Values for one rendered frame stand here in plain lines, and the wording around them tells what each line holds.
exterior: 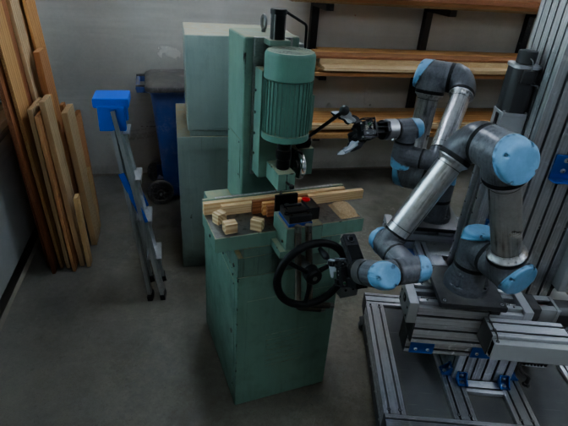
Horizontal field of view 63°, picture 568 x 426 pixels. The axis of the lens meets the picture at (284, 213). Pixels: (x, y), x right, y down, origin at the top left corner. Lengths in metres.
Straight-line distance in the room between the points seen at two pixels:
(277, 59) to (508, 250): 0.92
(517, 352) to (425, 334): 0.29
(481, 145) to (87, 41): 3.27
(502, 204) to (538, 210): 0.47
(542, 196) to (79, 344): 2.19
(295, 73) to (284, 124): 0.18
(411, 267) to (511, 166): 0.36
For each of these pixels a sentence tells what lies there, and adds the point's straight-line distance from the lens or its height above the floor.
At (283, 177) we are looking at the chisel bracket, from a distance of 1.75.
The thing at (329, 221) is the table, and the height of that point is 0.90.
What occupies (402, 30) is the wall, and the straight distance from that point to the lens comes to 4.41.
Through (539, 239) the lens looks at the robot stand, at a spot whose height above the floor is 0.95.
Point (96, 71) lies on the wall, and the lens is 4.08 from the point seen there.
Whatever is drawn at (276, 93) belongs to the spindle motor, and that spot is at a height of 1.38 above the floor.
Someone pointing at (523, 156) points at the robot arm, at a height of 1.39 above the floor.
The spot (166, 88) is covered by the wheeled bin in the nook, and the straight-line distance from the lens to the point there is 3.41.
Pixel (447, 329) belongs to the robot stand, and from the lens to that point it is 1.79.
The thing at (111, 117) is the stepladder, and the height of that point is 1.08.
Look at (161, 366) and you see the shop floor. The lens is 2.45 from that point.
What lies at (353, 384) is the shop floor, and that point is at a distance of 2.41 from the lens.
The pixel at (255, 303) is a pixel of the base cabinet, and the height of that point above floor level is 0.57.
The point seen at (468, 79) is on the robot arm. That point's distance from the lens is 1.98.
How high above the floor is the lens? 1.79
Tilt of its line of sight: 29 degrees down
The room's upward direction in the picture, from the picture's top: 4 degrees clockwise
